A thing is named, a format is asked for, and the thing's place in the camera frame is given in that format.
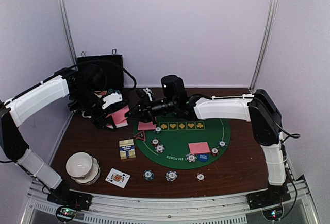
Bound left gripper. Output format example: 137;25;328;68
72;87;117;131

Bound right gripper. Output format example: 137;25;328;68
125;94;177;124

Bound red card being dealt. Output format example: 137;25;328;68
137;122;157;131

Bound red backed card deck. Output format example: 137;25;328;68
107;105;129;128

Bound green chips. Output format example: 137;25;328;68
154;127;162;134
218;141;227;148

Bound triangular all-in button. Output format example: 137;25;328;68
133;130;146;142

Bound orange chips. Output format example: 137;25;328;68
210;147;220;157
151;138;160;146

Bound blue white chips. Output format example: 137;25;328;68
186;153;196;163
155;144;166;153

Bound face-up jack card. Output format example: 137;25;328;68
105;168;130;188

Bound green poker chip stack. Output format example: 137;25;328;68
143;170;155;181

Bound blue white poker chip stack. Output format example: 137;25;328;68
165;170;178;182

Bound blue small blind button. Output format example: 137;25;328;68
197;154;209;162

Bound orange black poker chip stack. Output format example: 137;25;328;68
195;173;206;182

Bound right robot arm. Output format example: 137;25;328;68
125;88;287;204

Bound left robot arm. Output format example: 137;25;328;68
1;65;122;205

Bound teal chips in case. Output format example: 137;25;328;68
107;89;121;95

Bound blue gold card box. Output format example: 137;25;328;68
119;139;136;160

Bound round green poker mat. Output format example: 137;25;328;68
135;114;231;169

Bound black poker case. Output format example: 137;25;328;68
77;54;124;90

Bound white ceramic bowl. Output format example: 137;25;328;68
65;152;93;178

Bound white scalloped plate stack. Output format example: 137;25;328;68
71;157;101;185

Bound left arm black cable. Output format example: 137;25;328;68
122;65;137;91

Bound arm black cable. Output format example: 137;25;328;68
282;128;302;142
122;65;137;91

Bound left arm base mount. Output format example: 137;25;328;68
47;191;93;211

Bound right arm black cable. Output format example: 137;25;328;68
282;128;302;142

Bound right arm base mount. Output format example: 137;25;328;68
246;189;291;210

